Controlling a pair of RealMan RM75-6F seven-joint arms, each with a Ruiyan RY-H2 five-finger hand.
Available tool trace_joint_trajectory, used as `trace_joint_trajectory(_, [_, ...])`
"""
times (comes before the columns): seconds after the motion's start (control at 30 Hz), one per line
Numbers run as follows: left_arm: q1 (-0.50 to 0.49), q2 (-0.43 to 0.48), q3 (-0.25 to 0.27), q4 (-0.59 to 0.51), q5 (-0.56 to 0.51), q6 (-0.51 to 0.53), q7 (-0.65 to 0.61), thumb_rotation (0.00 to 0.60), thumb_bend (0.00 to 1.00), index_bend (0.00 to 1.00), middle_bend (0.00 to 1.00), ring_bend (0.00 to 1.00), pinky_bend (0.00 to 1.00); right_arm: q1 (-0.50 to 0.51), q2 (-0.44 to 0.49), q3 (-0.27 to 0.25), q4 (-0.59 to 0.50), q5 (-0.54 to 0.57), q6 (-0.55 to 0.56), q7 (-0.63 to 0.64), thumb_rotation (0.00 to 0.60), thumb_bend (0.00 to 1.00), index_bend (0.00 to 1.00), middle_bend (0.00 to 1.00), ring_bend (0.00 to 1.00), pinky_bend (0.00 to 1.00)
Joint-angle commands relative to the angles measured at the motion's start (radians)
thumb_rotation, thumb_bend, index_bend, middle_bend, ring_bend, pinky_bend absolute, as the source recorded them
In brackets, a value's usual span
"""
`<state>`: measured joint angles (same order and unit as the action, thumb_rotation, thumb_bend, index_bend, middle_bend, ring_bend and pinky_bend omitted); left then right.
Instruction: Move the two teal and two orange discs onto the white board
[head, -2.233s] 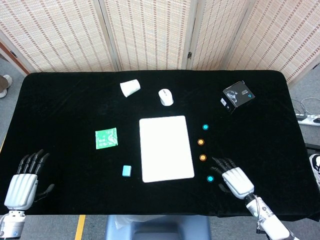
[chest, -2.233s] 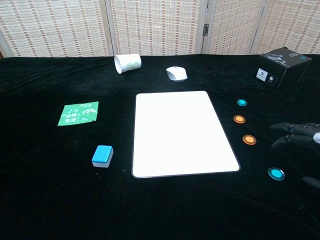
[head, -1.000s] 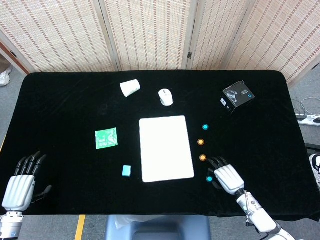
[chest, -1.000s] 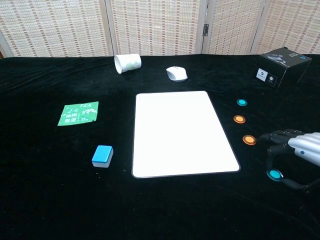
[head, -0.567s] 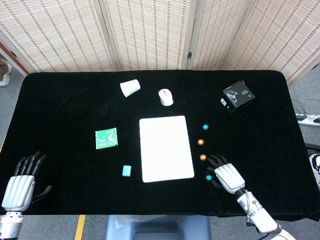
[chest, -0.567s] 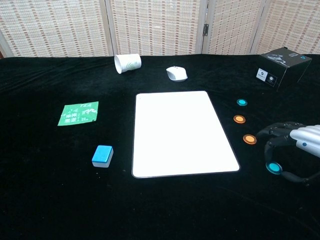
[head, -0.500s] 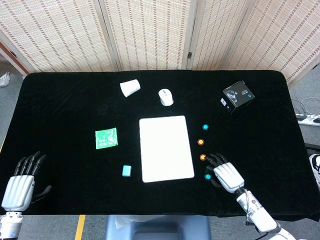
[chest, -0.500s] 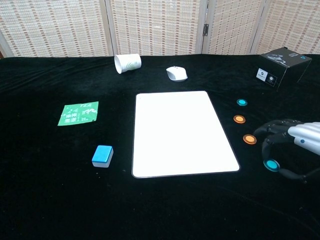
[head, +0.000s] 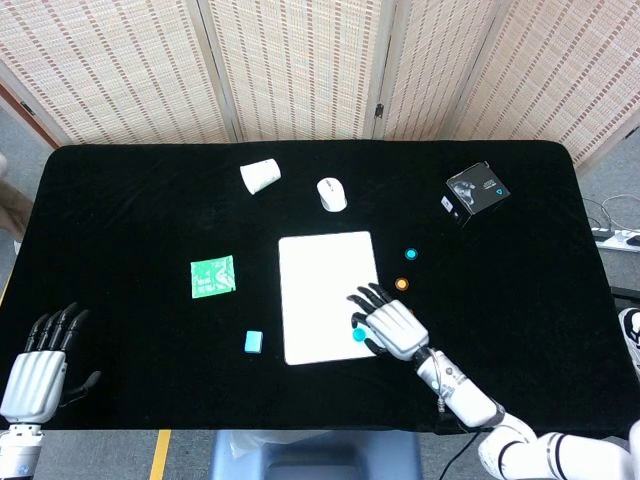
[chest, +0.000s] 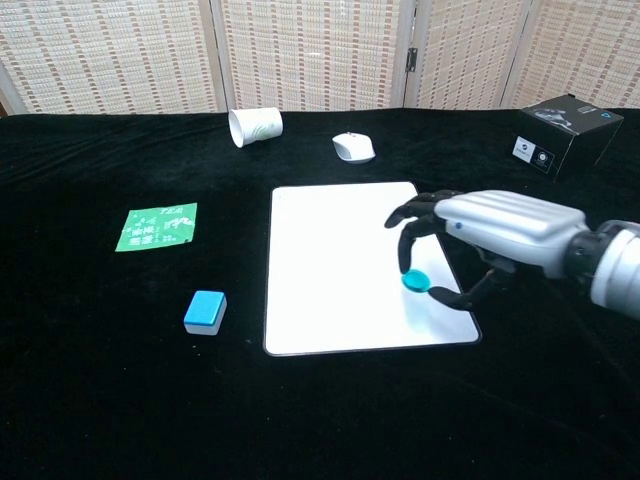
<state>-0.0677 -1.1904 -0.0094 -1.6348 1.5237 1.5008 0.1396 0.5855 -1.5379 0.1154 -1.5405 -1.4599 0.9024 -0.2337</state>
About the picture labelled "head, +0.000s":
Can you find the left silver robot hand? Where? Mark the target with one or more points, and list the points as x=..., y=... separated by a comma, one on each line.
x=35, y=382

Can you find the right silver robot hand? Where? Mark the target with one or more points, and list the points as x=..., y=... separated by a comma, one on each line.
x=397, y=330

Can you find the cyan button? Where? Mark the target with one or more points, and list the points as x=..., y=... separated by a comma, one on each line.
x=411, y=254
x=358, y=334

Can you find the orange button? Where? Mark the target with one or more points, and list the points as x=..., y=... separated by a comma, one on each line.
x=401, y=284

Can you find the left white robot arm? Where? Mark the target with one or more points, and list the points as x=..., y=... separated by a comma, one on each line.
x=17, y=450

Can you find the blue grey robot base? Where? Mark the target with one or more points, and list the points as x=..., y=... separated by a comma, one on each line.
x=310, y=455

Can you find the white mouse pad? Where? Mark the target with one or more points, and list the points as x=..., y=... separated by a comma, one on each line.
x=310, y=280

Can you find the blue white mahjong tile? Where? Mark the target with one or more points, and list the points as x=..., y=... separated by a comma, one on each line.
x=253, y=342

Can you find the white computer mouse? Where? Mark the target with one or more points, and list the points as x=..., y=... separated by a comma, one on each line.
x=331, y=194

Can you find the black cardboard product box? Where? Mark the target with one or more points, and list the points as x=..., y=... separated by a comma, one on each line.
x=475, y=195

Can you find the green tea packet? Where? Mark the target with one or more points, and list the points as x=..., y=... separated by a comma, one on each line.
x=213, y=276

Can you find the black velvet tablecloth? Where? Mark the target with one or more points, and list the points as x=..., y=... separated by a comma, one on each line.
x=125, y=200

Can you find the white paper cup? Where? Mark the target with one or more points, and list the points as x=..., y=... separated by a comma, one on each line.
x=260, y=175

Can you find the black screen hinge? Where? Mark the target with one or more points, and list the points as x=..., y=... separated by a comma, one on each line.
x=26, y=108
x=379, y=110

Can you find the white black sneaker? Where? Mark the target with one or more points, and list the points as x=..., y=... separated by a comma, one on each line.
x=631, y=335

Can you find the white power strip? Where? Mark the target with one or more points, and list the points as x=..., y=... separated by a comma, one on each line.
x=620, y=241

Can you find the woven bamboo folding screen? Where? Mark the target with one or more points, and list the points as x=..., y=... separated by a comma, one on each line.
x=300, y=65

